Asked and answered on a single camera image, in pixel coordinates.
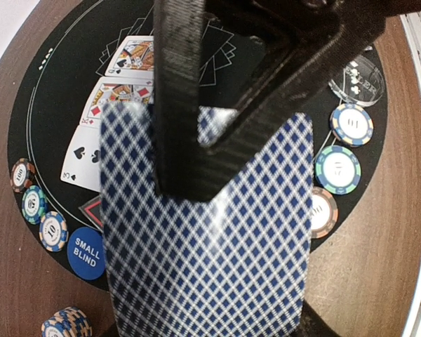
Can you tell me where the clear acrylic dealer puck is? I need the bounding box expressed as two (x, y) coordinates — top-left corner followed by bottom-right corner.
(328, 55), (386, 107)

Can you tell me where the green-white single poker chip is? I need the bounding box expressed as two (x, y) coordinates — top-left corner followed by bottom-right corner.
(22, 185), (48, 225)

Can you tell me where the blue-backed playing card deck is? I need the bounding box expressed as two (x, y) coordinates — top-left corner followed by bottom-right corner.
(100, 103), (313, 336)

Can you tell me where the black round poker mat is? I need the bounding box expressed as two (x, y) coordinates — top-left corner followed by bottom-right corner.
(6, 0), (389, 291)

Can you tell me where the face-up three of spades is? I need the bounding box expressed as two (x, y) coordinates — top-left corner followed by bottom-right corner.
(60, 126), (100, 192)

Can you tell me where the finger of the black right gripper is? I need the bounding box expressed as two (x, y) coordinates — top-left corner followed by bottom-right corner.
(151, 0), (387, 204)

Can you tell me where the face-up queen of spades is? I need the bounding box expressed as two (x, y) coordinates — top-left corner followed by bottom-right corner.
(105, 35), (154, 80)

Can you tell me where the single blue-white poker chip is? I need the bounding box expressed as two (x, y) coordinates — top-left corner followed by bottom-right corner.
(39, 211), (69, 252)

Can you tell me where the face-up red card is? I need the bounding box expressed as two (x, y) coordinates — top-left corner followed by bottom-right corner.
(79, 77), (154, 128)

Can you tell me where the blue round blind button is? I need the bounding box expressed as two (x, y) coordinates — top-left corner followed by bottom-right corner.
(67, 227), (105, 281)

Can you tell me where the red triangular button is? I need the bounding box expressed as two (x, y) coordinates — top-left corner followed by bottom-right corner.
(79, 195), (103, 232)

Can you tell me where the red-white single poker chip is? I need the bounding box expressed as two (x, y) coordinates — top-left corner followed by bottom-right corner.
(10, 158), (36, 193)

